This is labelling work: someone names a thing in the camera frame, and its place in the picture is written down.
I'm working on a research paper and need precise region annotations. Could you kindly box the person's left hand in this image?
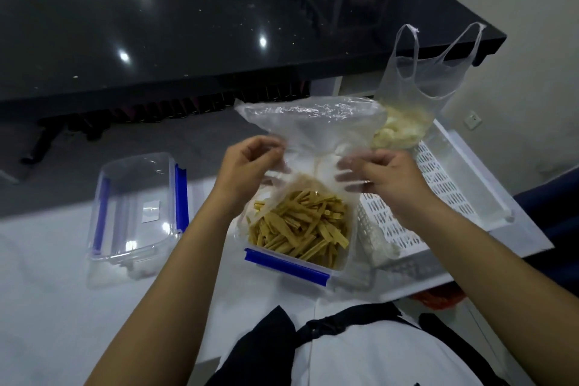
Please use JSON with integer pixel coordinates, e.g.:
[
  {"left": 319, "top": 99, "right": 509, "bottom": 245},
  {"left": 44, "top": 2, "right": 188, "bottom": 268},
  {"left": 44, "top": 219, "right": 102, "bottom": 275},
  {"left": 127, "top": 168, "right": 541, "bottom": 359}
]
[{"left": 213, "top": 134, "right": 290, "bottom": 215}]

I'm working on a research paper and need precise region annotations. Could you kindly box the person's right hand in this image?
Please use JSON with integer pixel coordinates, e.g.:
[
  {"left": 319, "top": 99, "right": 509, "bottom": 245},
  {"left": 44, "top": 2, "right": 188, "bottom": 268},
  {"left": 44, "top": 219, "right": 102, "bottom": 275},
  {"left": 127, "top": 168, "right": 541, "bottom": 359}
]
[{"left": 336, "top": 149, "right": 438, "bottom": 224}]

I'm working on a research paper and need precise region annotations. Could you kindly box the clear plastic snack bag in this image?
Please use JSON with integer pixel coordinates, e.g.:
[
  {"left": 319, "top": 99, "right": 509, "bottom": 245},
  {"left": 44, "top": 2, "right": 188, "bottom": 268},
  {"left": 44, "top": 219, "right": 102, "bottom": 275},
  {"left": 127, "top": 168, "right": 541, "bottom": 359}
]
[{"left": 234, "top": 95, "right": 388, "bottom": 275}]

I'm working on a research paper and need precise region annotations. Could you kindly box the person's left forearm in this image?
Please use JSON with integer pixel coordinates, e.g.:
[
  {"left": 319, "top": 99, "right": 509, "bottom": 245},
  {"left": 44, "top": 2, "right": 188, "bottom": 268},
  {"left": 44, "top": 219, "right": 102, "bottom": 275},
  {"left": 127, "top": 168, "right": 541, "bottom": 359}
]
[{"left": 85, "top": 192, "right": 255, "bottom": 386}]

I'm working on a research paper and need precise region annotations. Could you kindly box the person's right forearm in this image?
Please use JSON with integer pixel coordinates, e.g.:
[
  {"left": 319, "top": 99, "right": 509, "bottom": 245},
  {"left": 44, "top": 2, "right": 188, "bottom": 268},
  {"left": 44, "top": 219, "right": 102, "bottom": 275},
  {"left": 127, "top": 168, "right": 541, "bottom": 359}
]
[{"left": 398, "top": 198, "right": 579, "bottom": 386}]

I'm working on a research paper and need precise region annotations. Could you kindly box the pile of white crackers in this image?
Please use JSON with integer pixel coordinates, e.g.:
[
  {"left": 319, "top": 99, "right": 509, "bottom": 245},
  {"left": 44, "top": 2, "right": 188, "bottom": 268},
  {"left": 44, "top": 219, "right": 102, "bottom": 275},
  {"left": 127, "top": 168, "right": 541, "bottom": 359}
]
[{"left": 371, "top": 105, "right": 436, "bottom": 150}]

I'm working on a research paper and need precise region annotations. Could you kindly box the pile of yellow stick snacks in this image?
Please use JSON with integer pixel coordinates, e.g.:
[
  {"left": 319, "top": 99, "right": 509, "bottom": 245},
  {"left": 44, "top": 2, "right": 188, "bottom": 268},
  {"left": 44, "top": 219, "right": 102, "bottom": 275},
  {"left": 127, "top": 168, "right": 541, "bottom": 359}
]
[{"left": 247, "top": 188, "right": 352, "bottom": 270}]

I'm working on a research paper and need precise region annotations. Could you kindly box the white perforated plastic basket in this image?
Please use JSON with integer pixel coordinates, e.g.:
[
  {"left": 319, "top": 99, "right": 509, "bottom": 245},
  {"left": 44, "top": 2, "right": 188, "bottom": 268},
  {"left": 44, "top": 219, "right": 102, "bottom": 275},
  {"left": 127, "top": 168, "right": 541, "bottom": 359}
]
[{"left": 356, "top": 119, "right": 517, "bottom": 274}]

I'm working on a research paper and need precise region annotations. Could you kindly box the clear container with blue clip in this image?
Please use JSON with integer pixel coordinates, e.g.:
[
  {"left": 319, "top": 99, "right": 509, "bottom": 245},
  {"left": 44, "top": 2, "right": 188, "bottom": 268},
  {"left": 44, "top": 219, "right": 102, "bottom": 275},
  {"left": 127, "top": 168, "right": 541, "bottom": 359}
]
[{"left": 234, "top": 173, "right": 359, "bottom": 290}]

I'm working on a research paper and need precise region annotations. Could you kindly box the black stone counter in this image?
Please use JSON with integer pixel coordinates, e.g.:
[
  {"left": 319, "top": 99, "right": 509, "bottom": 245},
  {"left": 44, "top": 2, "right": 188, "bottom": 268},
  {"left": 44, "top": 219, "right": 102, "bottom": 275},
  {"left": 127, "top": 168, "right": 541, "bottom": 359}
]
[{"left": 0, "top": 0, "right": 508, "bottom": 166}]

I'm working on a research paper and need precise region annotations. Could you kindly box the clear lid with blue clips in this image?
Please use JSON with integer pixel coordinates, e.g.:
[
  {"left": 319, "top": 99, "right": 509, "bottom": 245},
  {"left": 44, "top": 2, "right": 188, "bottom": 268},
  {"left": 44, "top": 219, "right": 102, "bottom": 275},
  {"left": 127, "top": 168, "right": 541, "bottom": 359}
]
[{"left": 85, "top": 152, "right": 191, "bottom": 290}]

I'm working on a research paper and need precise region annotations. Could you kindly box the red plastic item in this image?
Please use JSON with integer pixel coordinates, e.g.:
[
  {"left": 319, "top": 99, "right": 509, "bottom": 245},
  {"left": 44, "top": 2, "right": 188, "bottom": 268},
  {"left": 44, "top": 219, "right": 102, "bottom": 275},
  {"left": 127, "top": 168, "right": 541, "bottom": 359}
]
[{"left": 411, "top": 285, "right": 467, "bottom": 310}]

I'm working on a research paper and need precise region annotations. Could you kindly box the black apron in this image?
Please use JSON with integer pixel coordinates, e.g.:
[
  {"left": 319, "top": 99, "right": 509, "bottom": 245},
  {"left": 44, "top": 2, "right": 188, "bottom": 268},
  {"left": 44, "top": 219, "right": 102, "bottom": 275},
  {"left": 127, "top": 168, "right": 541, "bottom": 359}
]
[{"left": 216, "top": 302, "right": 512, "bottom": 386}]

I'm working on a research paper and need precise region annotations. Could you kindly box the dark blue seat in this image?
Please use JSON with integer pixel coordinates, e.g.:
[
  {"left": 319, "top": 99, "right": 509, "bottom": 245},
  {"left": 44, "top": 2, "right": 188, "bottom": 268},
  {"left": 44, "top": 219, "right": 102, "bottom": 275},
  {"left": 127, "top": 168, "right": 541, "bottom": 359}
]
[{"left": 513, "top": 166, "right": 579, "bottom": 296}]

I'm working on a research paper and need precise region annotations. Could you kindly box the white shirt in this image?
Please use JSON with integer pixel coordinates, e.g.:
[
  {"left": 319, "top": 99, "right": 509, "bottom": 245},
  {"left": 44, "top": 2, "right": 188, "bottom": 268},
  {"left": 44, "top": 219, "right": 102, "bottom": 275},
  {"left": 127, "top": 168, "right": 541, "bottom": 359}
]
[{"left": 292, "top": 304, "right": 487, "bottom": 386}]

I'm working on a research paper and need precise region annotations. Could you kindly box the clear plastic bag with handles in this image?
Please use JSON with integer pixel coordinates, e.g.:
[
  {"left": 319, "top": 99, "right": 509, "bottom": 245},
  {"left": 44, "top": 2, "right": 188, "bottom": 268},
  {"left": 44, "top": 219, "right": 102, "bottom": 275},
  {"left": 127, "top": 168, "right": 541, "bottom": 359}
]
[{"left": 370, "top": 22, "right": 487, "bottom": 151}]

